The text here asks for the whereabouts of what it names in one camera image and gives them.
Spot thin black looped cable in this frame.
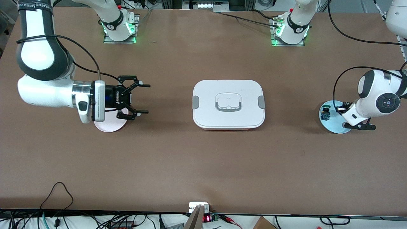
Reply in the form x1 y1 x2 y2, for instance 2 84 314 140
40 182 74 210

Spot grey aluminium bar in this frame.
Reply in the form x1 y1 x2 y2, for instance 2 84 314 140
184 205 205 229

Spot metal frame white connectors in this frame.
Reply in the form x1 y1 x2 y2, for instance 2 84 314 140
183 0 230 13

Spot white lidded storage box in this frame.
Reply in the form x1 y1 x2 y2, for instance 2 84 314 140
192 80 266 131

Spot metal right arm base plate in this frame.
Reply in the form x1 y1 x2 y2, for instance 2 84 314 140
103 13 140 44

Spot grey box lid handle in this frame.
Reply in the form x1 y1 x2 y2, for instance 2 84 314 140
215 93 243 113

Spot perforated metal rail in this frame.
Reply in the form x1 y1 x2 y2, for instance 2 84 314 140
396 35 407 66

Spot small white mounted device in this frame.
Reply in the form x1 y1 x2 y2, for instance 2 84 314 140
189 202 210 213

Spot pink round plate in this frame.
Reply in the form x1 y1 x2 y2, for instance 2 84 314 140
94 108 129 133

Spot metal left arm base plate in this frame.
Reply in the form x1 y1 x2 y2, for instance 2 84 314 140
270 16 306 47

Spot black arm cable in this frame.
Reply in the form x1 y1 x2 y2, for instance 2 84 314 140
17 34 120 81
327 0 407 105

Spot light blue round plate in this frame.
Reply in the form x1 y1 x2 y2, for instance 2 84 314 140
319 101 353 134

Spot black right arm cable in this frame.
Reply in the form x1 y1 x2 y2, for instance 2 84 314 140
17 34 120 81

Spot long black table cable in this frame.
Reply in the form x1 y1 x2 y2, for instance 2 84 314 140
214 10 280 27

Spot brown cardboard piece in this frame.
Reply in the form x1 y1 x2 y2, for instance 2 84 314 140
253 216 277 229

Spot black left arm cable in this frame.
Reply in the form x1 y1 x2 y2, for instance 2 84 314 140
327 0 407 105

